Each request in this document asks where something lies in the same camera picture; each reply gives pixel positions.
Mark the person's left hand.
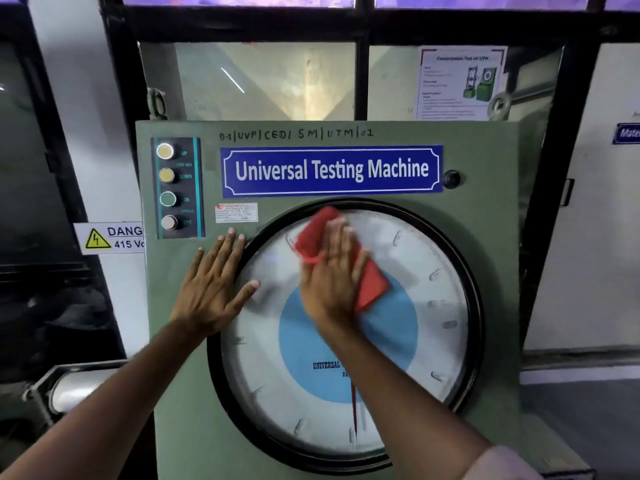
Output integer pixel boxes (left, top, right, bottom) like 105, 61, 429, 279
170, 228, 261, 341

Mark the person's right hand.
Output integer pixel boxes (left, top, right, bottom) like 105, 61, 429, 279
299, 218, 371, 335

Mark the red cleaning cloth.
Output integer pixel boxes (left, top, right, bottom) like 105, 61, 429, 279
294, 206, 391, 314

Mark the person's right forearm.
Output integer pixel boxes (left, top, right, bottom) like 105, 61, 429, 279
319, 317, 493, 480

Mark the person's left forearm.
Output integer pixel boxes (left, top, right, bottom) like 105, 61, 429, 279
0, 315, 212, 480

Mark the red and white sticker label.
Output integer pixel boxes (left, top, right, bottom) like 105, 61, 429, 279
215, 203, 259, 224

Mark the black push-button control panel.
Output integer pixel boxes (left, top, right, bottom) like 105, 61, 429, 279
151, 137, 206, 240

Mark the blue name plate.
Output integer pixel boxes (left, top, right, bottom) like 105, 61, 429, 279
220, 145, 445, 198

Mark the white electrical warning sign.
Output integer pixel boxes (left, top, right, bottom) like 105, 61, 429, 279
73, 222, 146, 255

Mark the round black-rimmed dial gauge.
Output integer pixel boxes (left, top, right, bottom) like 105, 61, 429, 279
207, 197, 486, 476

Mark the red dial pointer needle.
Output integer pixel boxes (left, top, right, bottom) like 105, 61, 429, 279
350, 380, 360, 451

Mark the green testing machine cabinet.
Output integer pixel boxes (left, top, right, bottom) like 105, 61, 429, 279
135, 120, 597, 480

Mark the metal lifting eye bolt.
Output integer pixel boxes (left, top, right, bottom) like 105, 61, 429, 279
488, 92, 513, 121
147, 88, 168, 121

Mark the grey metal roller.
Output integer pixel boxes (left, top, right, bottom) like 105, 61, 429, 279
22, 361, 132, 428

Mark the white paper instruction poster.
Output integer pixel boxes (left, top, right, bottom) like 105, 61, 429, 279
416, 46, 509, 121

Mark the pink sleeve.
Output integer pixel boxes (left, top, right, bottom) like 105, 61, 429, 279
457, 446, 546, 480

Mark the black window frame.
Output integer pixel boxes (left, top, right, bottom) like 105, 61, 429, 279
0, 0, 640, 355

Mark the small blue wall sign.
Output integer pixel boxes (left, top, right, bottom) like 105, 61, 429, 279
612, 123, 640, 145

